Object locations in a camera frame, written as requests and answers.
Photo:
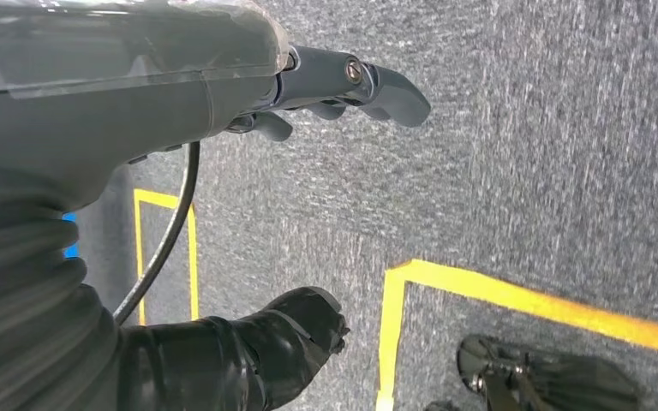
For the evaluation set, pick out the yellow floor tape square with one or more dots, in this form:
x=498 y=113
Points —
x=193 y=266
x=533 y=303

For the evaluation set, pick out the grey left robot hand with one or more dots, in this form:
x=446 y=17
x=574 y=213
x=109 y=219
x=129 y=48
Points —
x=107 y=125

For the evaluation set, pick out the black tape-wrapped wrist fitting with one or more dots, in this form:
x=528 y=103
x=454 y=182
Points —
x=238 y=363

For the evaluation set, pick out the blue metal shelf rack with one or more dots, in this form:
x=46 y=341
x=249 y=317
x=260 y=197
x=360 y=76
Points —
x=70 y=235

